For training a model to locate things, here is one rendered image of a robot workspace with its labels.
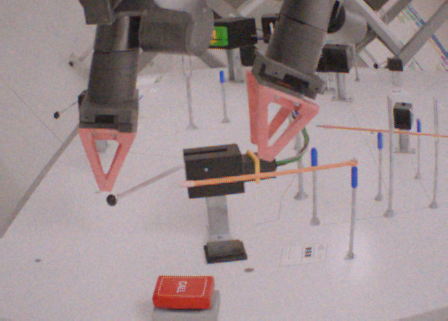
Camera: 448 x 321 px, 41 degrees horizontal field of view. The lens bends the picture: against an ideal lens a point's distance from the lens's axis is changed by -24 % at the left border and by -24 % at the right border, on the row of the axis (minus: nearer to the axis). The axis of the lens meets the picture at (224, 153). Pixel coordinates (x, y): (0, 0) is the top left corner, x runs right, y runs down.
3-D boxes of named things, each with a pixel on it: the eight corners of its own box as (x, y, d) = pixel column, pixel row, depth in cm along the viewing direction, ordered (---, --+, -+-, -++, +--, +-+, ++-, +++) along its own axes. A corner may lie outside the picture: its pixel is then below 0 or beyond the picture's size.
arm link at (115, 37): (115, -1, 74) (92, 3, 69) (167, -2, 72) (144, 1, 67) (106, 53, 76) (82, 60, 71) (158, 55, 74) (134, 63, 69)
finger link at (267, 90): (287, 155, 81) (312, 77, 79) (298, 175, 75) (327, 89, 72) (226, 136, 80) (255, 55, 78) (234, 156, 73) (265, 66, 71)
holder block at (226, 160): (186, 185, 80) (182, 148, 78) (240, 179, 80) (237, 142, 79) (188, 199, 76) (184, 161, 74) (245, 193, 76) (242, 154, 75)
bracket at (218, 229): (206, 226, 81) (201, 183, 80) (228, 224, 82) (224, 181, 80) (210, 242, 77) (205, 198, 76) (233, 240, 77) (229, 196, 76)
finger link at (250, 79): (282, 148, 84) (307, 72, 82) (294, 167, 77) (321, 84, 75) (224, 130, 83) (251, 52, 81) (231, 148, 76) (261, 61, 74)
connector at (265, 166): (225, 174, 79) (223, 156, 78) (270, 168, 80) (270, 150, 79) (231, 184, 76) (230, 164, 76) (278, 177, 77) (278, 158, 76)
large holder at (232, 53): (285, 72, 158) (277, 14, 154) (234, 87, 145) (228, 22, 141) (261, 69, 162) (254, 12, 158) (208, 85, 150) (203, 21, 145)
